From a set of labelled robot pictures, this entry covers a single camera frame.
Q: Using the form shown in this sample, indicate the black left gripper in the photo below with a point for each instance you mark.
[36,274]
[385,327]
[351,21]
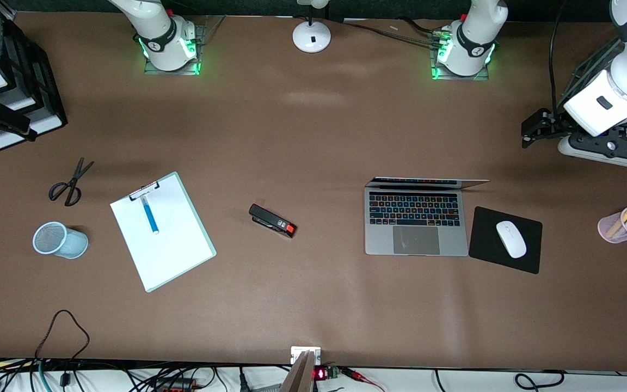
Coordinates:
[554,123]

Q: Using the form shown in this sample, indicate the silver laptop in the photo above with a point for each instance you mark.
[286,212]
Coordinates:
[417,239]

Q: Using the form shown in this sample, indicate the blue marker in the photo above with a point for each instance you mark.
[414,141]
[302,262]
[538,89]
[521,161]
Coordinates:
[151,220]

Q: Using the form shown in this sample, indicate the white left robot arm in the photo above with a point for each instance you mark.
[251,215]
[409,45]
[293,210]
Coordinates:
[468,43]

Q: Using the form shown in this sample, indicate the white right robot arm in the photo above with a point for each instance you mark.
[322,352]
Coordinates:
[161,38]

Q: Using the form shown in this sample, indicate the black stacked paper tray rack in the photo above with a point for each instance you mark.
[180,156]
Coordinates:
[47,92]

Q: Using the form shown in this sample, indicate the black scissors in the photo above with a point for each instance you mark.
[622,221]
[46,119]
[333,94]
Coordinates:
[77,178]

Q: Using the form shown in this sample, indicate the white computer mouse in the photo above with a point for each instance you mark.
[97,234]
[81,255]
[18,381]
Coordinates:
[511,239]

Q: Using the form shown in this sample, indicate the yellow highlighter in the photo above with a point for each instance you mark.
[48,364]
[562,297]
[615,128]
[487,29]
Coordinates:
[621,220]

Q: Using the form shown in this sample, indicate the black mouse pad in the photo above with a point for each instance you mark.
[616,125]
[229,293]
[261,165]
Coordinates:
[487,245]

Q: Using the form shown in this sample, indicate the blue mesh pen cup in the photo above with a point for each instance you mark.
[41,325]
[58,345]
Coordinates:
[74,245]

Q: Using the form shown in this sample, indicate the mint clipboard with white paper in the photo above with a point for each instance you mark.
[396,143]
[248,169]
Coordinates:
[172,250]

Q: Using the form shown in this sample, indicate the white lamp base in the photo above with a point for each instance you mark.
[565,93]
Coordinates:
[312,37]

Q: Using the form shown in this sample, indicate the black and red stapler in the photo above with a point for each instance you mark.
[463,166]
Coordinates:
[270,219]

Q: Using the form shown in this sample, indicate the circuit board with red display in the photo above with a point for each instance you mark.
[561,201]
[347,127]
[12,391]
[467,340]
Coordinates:
[332,372]

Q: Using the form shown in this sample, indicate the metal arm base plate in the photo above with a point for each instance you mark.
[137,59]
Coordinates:
[460,78]
[172,72]

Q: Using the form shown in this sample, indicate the white mount plate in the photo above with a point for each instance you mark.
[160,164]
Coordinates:
[294,354]

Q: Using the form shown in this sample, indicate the grey camera mount bar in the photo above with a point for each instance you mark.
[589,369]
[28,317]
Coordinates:
[300,375]

